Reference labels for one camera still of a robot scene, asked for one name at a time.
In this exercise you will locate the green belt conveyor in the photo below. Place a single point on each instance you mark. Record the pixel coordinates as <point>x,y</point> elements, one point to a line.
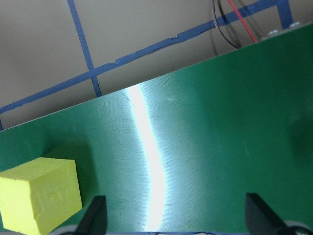
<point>220,122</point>

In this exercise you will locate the yellow foam cube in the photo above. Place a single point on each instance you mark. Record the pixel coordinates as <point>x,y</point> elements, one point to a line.
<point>36,195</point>

